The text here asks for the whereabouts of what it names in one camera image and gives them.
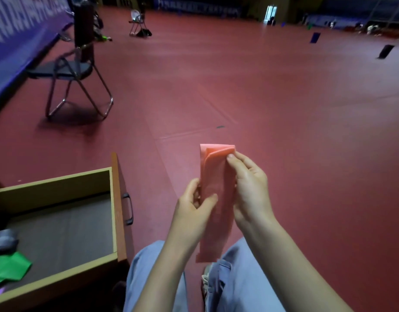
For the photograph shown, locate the person's left hand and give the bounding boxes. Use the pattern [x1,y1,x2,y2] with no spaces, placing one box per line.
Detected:
[167,178,219,254]

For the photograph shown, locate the person's right hand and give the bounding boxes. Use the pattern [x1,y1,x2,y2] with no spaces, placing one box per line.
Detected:
[226,151,278,234]

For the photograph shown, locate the pink resistance band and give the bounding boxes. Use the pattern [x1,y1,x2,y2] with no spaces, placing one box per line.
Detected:
[195,143,236,263]

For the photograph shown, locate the wooden drawer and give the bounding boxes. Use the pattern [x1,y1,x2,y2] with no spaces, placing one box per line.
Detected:
[0,152,134,312]

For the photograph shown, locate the green resistance band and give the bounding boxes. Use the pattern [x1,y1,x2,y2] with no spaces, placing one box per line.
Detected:
[0,251,33,288]

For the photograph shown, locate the grey resistance band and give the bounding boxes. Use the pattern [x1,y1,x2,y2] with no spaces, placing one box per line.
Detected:
[0,229,19,256]

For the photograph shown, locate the person's left forearm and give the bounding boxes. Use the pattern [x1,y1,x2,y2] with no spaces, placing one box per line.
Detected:
[133,240,193,312]

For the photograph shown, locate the person's right forearm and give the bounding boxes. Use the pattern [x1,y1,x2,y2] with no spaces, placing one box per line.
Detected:
[245,217,353,312]

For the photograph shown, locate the person's right shoe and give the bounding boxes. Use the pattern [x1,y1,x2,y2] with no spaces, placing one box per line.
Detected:
[201,264,215,299]

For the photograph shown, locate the person's left leg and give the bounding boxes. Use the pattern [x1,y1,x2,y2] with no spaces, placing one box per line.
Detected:
[123,240,189,312]

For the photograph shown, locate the person's leg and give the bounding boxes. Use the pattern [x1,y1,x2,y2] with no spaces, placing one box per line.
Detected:
[206,237,286,312]
[123,240,189,312]

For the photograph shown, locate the person's right leg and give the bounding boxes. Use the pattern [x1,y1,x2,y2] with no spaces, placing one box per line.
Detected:
[206,237,286,312]

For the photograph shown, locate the bright glass door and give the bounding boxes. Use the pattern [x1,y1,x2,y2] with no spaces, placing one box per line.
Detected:
[264,5,278,25]

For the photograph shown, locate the black floor mat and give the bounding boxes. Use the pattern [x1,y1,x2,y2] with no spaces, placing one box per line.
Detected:
[378,44,395,59]

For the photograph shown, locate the distant folding chair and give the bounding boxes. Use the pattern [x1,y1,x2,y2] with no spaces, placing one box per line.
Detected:
[128,9,148,37]

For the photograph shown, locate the black drawer handle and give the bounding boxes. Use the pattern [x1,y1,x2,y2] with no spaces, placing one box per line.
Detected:
[122,193,134,226]

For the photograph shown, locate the metal frame chair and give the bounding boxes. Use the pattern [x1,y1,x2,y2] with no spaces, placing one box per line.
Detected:
[26,3,114,120]

